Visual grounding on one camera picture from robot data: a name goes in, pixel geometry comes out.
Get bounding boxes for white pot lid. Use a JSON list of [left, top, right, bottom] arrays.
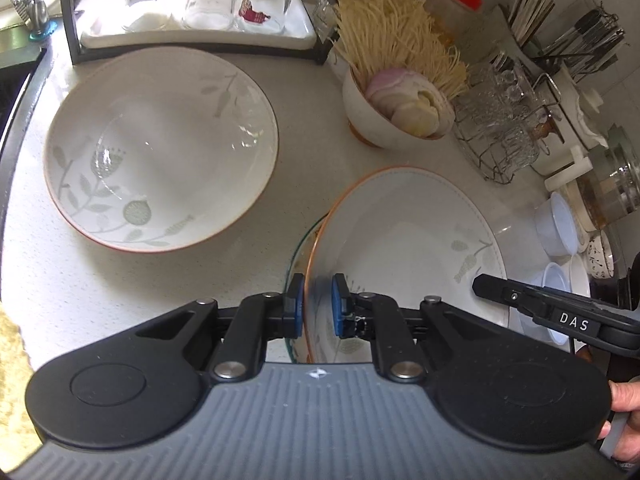
[[560, 65, 611, 151]]

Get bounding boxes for cream kettle base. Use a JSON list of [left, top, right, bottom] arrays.
[[565, 180, 609, 234]]

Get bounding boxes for person's right hand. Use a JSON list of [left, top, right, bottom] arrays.
[[609, 379, 640, 462]]

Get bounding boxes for green utensil holder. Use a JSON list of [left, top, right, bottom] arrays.
[[495, 4, 626, 82]]

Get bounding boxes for plastic jar with red lid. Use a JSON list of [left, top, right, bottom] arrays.
[[425, 0, 485, 47]]

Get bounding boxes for glass tea kettle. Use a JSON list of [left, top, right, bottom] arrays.
[[580, 145, 640, 231]]

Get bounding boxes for small ribbed glass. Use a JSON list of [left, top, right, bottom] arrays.
[[314, 0, 341, 29]]

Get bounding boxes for sliced onion pieces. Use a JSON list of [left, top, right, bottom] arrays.
[[365, 67, 453, 139]]

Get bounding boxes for beige textured cloth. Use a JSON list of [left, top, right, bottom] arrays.
[[0, 305, 44, 461]]

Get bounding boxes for bundle of dried noodles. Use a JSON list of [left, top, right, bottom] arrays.
[[330, 0, 471, 102]]

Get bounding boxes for bundle of chopsticks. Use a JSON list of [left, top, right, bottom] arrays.
[[507, 0, 556, 43]]

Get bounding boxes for clear glass plate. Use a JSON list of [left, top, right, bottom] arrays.
[[285, 209, 328, 365]]

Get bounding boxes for tea stained patterned cup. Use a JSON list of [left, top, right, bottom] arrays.
[[584, 230, 617, 280]]

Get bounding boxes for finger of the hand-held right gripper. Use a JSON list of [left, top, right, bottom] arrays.
[[472, 274, 606, 351]]

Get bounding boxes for white electric pot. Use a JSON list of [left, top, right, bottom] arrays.
[[530, 65, 609, 191]]

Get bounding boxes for small white ceramic bowl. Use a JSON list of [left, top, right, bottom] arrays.
[[342, 66, 456, 149]]

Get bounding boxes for round wire cup rack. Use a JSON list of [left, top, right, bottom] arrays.
[[452, 74, 562, 184]]

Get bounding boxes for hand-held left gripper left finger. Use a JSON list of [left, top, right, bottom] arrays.
[[134, 274, 305, 382]]

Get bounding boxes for bundle of metal utensils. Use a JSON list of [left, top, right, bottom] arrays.
[[542, 7, 626, 61]]

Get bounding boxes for white drain tray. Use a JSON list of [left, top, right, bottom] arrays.
[[80, 0, 319, 51]]

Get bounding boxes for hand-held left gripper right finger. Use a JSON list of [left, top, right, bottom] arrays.
[[331, 273, 502, 384]]

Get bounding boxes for white plastic bowl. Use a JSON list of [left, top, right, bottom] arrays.
[[542, 260, 592, 302], [534, 192, 584, 257]]

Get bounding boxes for brown glass cup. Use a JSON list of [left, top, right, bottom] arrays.
[[530, 115, 553, 143]]

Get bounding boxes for dark kitchen sink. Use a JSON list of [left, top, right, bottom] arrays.
[[0, 26, 53, 111]]

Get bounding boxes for large floral ceramic bowl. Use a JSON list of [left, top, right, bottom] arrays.
[[42, 46, 280, 254]]

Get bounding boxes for floral plate with orange rim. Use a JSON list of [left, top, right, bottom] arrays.
[[302, 166, 512, 365]]

